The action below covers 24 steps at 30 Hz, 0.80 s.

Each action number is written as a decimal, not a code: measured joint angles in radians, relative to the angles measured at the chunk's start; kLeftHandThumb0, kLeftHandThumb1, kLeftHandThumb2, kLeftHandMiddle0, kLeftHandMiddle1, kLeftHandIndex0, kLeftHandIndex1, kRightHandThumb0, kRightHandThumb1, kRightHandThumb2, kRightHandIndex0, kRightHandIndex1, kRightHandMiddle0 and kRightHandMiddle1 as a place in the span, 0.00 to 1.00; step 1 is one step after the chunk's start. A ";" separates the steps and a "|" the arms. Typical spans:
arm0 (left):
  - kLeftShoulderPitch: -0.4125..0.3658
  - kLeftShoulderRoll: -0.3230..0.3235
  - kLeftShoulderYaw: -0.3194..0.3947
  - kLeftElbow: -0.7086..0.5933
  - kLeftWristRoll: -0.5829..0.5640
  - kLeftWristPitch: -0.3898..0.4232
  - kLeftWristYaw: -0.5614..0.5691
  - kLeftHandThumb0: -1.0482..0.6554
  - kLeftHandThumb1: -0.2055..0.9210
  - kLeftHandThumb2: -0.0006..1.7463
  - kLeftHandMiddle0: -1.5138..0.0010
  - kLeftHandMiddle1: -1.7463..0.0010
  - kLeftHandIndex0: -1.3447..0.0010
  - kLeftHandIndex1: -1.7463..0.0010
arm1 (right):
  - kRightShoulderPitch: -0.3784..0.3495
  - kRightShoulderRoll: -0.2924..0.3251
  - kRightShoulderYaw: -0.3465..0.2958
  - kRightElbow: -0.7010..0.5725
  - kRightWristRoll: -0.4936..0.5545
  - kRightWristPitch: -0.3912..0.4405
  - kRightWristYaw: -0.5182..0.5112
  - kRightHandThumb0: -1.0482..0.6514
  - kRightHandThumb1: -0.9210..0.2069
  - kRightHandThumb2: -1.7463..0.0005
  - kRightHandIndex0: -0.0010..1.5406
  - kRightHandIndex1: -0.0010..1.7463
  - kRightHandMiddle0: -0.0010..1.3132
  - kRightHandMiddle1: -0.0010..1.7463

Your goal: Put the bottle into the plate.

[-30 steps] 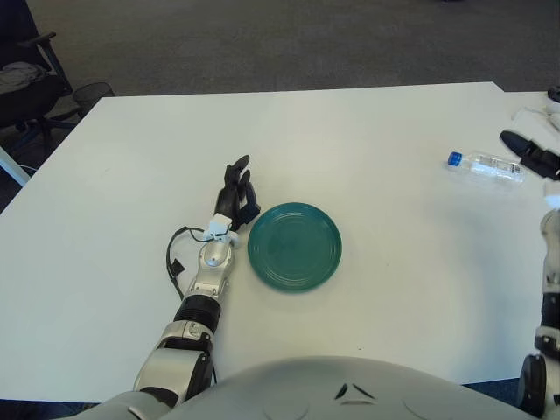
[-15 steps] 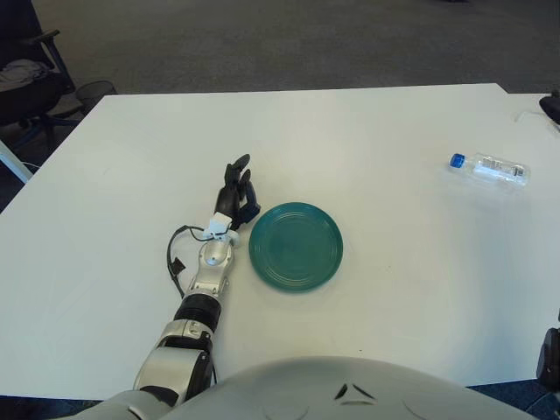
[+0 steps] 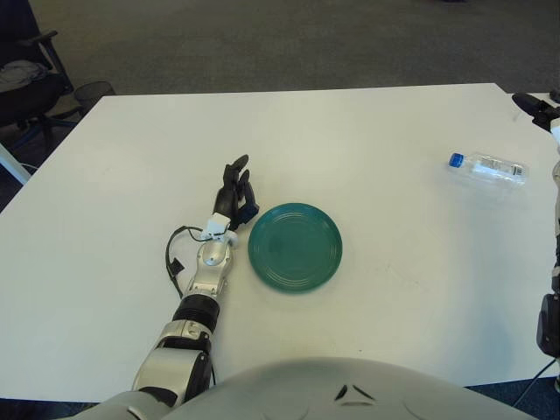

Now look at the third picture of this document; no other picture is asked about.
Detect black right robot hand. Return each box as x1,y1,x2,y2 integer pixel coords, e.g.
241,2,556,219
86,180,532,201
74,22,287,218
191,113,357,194
511,91,560,132

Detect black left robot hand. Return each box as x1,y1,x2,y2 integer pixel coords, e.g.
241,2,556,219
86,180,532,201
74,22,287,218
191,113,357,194
213,153,260,232

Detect clear bottle with blue cap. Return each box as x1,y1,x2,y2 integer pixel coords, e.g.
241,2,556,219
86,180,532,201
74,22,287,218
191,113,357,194
445,150,529,189

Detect green round plate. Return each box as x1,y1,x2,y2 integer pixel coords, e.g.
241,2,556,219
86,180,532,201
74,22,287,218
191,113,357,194
247,201,344,293

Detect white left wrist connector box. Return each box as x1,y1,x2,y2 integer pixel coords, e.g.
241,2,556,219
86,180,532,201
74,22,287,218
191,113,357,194
201,213,231,240

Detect grey robot torso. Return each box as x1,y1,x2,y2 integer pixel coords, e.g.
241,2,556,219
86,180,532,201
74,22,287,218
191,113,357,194
89,356,535,420

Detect white furniture panel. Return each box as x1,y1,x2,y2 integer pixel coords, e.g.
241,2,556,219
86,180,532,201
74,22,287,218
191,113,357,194
0,142,32,185

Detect black office chair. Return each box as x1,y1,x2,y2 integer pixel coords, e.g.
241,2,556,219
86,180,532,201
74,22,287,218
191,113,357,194
0,0,82,132

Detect grey cloth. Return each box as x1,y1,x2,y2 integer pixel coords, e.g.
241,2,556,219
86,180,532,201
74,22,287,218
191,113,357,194
0,60,47,84

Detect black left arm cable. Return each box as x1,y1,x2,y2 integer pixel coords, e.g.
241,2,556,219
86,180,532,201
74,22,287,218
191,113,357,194
164,225,207,301

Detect black wire mesh bin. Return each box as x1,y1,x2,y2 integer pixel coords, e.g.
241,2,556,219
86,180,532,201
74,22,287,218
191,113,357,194
73,80,117,110

